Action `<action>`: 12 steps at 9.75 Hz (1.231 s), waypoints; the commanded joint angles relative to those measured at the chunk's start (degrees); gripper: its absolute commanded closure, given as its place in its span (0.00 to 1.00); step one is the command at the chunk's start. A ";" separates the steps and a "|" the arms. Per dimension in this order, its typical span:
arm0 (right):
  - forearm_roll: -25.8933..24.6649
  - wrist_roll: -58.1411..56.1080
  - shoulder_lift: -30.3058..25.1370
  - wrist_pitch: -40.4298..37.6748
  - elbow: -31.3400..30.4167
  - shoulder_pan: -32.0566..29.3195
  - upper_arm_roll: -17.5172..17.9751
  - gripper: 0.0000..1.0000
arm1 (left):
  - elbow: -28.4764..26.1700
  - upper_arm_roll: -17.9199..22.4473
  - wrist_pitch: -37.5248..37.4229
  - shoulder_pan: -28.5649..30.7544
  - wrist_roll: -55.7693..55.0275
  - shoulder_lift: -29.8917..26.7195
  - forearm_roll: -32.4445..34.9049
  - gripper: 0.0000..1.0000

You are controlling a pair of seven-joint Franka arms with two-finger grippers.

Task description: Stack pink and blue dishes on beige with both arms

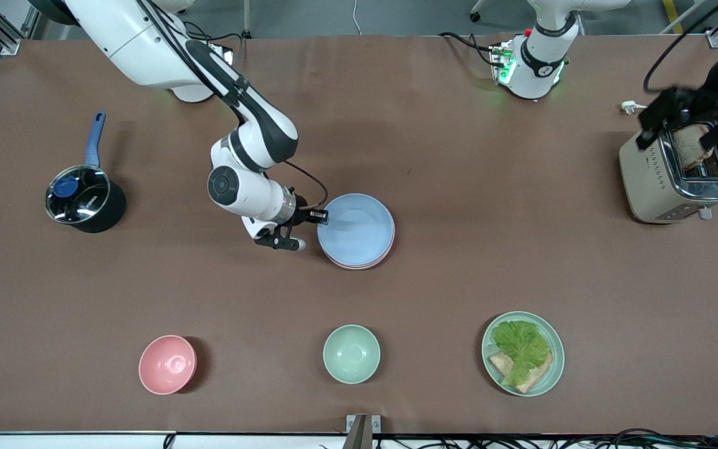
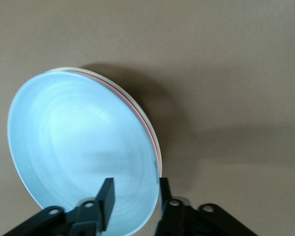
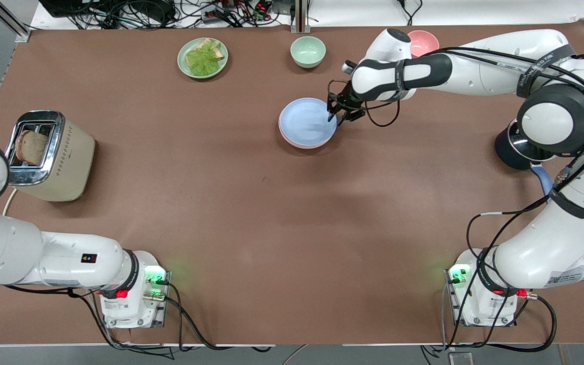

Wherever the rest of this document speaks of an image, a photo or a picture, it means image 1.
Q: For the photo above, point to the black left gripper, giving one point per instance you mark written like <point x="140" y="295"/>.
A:
<point x="716" y="89"/>

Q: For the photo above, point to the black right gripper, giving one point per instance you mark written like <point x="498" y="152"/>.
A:
<point x="301" y="215"/>

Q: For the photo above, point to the light blue plate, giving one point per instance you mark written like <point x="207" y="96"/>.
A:
<point x="354" y="229"/>

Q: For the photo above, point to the pink plate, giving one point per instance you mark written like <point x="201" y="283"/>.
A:
<point x="375" y="264"/>

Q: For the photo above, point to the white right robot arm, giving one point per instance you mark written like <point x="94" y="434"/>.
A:
<point x="147" y="50"/>

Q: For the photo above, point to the toast slice in toaster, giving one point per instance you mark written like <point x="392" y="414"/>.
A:
<point x="686" y="148"/>

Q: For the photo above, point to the white power plug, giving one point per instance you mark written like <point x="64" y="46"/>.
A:
<point x="631" y="107"/>

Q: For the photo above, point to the silver beige toaster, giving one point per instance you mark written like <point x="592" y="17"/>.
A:
<point x="649" y="181"/>

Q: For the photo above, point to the mint green bowl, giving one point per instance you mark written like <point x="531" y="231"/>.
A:
<point x="351" y="354"/>

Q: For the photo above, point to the pink bowl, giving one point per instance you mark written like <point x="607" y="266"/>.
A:
<point x="167" y="365"/>

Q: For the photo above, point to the green lettuce leaf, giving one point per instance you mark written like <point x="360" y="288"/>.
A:
<point x="521" y="346"/>

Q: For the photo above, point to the glass lid with blue knob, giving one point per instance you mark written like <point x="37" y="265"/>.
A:
<point x="77" y="194"/>

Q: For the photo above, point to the mint green plate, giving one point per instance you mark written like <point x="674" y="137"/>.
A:
<point x="555" y="365"/>

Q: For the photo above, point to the brown bread slice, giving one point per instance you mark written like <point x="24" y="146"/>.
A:
<point x="536" y="377"/>

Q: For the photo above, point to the grey metal bracket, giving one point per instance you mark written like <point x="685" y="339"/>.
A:
<point x="363" y="430"/>

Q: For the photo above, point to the white table edge rail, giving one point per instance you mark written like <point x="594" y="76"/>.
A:
<point x="66" y="440"/>

